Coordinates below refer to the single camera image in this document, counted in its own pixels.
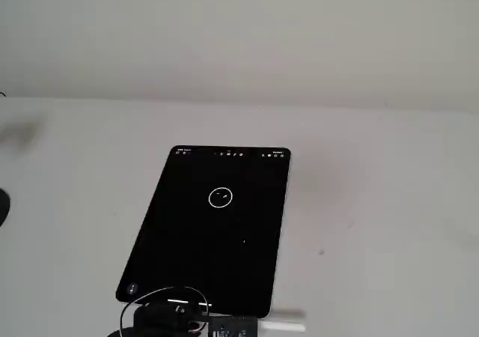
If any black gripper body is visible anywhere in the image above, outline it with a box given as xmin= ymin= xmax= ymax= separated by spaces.
xmin=133 ymin=302 xmax=210 ymax=333

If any white stylus pen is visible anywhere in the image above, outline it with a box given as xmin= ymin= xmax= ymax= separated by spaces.
xmin=260 ymin=309 xmax=307 ymax=333

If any black screen tablet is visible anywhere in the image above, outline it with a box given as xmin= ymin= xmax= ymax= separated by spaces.
xmin=115 ymin=145 xmax=292 ymax=320

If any black round object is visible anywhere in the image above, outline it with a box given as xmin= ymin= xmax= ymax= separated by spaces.
xmin=0 ymin=189 xmax=11 ymax=228

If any thin black wire loop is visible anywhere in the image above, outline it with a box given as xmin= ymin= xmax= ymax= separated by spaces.
xmin=120 ymin=286 xmax=211 ymax=333

